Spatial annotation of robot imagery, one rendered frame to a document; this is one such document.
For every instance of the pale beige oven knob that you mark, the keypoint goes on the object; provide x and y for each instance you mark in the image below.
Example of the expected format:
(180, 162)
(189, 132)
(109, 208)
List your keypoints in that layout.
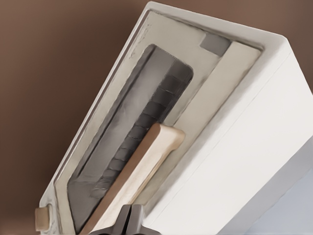
(42, 219)

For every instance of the oven door with dark window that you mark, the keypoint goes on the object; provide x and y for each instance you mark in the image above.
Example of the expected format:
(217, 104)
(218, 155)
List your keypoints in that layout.
(156, 73)

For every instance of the white oven body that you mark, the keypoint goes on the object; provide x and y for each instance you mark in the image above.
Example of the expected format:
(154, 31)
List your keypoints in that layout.
(232, 147)

